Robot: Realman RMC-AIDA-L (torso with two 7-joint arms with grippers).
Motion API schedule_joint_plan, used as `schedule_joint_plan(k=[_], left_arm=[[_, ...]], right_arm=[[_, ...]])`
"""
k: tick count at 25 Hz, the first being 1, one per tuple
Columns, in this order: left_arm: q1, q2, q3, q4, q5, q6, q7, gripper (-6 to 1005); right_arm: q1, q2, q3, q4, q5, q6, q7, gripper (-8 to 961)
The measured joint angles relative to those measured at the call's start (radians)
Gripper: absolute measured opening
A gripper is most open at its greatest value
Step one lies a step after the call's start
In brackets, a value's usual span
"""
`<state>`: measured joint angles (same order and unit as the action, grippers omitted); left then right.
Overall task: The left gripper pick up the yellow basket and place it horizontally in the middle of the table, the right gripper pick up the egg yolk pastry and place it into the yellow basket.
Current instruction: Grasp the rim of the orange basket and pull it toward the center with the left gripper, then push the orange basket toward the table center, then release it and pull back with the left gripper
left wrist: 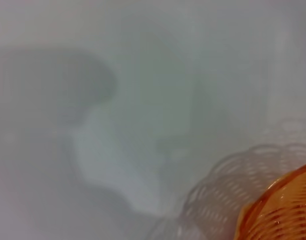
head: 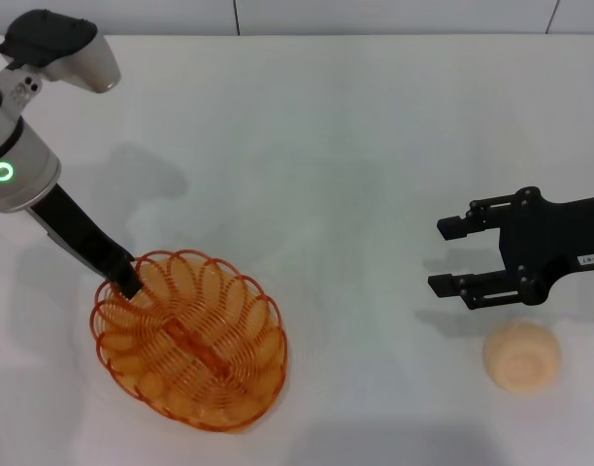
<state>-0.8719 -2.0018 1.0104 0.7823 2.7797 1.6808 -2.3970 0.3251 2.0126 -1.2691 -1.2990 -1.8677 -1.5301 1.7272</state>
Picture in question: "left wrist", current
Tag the orange plastic woven basket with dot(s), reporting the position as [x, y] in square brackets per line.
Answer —
[285, 212]

